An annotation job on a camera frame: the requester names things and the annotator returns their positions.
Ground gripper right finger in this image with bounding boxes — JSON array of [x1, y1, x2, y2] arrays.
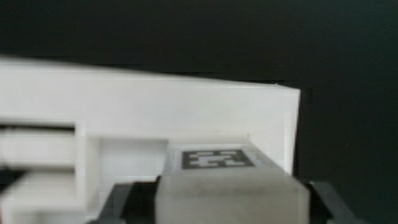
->
[[304, 181, 355, 224]]

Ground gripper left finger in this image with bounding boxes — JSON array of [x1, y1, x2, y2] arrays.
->
[[85, 179, 160, 224]]

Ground white chair leg block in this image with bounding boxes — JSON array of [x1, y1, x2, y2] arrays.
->
[[154, 137, 309, 224]]

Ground white chair seat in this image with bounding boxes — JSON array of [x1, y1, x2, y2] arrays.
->
[[0, 123, 167, 224]]

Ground white U-shaped fence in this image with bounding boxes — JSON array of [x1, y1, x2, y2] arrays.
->
[[0, 55, 300, 170]]

